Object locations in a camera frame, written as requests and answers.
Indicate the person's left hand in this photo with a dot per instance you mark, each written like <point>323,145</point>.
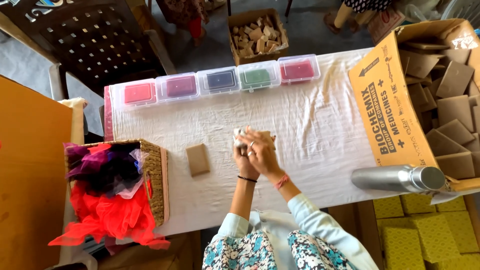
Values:
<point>245,167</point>

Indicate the person's right hand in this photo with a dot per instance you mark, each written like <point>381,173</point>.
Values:
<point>264,155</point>

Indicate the person's left fingers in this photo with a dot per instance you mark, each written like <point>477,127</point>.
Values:
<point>237,152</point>

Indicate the person's right fingers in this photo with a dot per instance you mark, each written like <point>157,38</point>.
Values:
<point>257,144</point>

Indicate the white net fabric piece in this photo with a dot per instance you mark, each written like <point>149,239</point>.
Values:
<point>239,137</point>

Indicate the brown cardboard soap box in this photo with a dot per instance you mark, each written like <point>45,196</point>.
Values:
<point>197,160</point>

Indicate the pink wrist thread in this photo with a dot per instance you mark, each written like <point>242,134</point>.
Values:
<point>281,181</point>

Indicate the white table cloth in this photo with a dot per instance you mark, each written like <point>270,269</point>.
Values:
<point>311,142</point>

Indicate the clear box with green pad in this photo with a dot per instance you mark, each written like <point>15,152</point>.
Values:
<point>257,77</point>

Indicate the clear box with blue pad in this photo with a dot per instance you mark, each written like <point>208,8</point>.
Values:
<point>220,80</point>

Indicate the woven wicker basket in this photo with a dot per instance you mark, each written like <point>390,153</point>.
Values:
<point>156,168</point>

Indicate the clear box with red pad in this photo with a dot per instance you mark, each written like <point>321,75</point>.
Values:
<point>298,70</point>

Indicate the clear box with purple pad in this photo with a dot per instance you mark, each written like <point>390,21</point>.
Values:
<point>180,87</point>

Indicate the person's floral dress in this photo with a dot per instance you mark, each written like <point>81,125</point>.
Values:
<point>243,255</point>

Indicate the person's light blue jacket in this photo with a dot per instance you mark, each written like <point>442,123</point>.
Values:
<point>322,228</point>

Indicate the carton of wooden blocks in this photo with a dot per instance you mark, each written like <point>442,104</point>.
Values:
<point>258,35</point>

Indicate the clear box with pink pad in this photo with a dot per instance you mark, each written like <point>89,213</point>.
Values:
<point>137,93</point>

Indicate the large printed cardboard carton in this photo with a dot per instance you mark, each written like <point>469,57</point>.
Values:
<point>386,116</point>

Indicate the steel water bottle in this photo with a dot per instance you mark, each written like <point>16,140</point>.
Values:
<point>390,179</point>

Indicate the pile of coloured net fabric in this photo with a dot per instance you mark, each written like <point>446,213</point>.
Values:
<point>108,202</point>

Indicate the printed cardboard sheet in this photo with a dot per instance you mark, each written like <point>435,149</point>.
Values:
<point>386,24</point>

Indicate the dark brown plastic chair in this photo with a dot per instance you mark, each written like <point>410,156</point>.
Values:
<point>93,41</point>

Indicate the stack of yellow boxes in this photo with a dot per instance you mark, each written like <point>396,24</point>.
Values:
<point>427,232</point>

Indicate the heap of brown cardboard boxes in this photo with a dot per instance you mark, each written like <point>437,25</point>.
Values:
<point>453,112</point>

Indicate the orange wooden board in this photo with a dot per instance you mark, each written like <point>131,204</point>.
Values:
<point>32,176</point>

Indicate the white plastic chair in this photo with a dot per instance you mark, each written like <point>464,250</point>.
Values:
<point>463,11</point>

